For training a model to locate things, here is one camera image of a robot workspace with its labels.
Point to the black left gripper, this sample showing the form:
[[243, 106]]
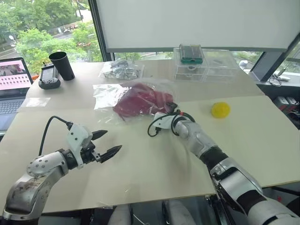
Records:
[[90, 153]]

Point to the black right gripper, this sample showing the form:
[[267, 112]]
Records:
[[172, 106]]

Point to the large clear plastic bag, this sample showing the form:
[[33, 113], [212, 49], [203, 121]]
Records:
[[105, 93]]

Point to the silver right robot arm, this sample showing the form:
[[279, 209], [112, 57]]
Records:
[[201, 138]]

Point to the clear bag of metal parts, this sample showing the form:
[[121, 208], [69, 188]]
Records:
[[120, 70]]

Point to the small empty clear bag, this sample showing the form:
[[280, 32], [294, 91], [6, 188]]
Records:
[[37, 102]]

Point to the yellow ball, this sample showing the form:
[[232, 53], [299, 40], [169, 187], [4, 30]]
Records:
[[220, 110]]

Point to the green screwdriver bit case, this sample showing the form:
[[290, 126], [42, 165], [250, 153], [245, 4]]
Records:
[[191, 54]]

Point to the clear acrylic drawer box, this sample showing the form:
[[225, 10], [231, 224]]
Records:
[[218, 70]]

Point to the grey rounded shape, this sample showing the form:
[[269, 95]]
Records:
[[179, 214], [120, 215]]

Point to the white board panel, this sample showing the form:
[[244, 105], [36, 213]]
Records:
[[187, 21]]

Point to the black handheld remote controller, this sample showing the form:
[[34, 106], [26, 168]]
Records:
[[48, 77]]

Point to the black tapered cup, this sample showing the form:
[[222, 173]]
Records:
[[62, 66]]

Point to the open laptop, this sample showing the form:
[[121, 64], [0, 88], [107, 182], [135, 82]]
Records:
[[11, 93]]

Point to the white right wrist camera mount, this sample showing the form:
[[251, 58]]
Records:
[[164, 119]]

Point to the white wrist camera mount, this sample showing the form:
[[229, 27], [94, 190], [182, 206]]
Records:
[[164, 119], [77, 136]]

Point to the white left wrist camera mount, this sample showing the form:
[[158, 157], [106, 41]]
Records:
[[77, 136]]

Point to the dark slanted window frame post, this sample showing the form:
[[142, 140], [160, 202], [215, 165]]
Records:
[[267, 65]]

